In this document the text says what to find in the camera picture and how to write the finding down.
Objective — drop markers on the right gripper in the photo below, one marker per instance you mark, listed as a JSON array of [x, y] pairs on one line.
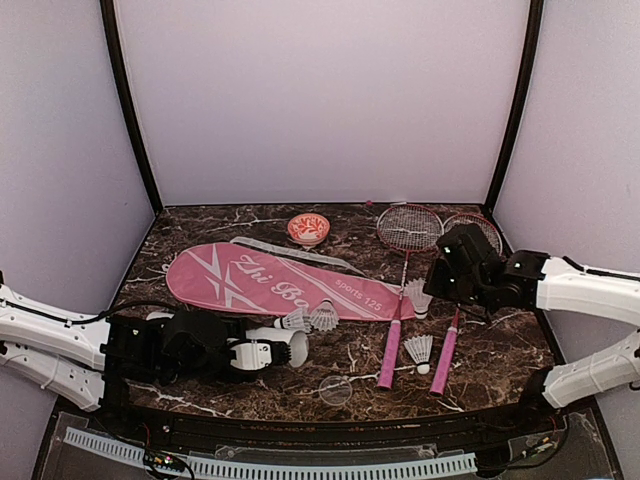
[[433, 283]]

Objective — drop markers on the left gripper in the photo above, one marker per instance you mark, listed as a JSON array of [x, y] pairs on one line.
[[225, 321]]

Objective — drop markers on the shuttlecock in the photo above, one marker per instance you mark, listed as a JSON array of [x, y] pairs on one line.
[[325, 316], [414, 291], [419, 349], [298, 320]]

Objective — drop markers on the white shuttlecock tube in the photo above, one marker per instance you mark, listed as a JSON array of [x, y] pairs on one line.
[[296, 340]]

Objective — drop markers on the clear plastic tube lid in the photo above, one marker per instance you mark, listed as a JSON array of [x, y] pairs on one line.
[[335, 390]]

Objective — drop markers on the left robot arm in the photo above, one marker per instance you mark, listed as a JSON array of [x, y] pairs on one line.
[[89, 359]]

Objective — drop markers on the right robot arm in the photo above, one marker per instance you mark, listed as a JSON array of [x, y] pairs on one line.
[[534, 280]]

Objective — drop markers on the right red badminton racket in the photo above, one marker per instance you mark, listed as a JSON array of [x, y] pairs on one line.
[[493, 236]]

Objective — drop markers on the red badminton racket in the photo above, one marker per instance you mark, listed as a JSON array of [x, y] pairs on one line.
[[493, 236], [408, 229]]

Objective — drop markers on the left red badminton racket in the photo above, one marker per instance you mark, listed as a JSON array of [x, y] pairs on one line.
[[408, 229]]

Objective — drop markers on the pink racket bag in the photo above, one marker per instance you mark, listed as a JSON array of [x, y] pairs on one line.
[[228, 277]]

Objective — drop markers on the shuttlecock beside tube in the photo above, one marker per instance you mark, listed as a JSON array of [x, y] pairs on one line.
[[298, 320]]

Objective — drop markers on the shuttlecock on bag edge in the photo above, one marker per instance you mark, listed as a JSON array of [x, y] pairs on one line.
[[325, 316]]

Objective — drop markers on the red white patterned bowl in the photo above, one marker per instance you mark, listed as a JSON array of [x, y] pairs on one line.
[[308, 229]]

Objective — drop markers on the white cable tray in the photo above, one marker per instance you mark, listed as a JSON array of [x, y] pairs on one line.
[[263, 464]]

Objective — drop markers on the right black frame post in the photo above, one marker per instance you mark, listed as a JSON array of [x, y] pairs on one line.
[[526, 65]]

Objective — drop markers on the black frame post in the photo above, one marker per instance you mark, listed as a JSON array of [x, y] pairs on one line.
[[117, 62], [526, 65]]

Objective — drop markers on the left black frame post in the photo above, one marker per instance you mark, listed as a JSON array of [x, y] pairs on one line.
[[117, 62]]

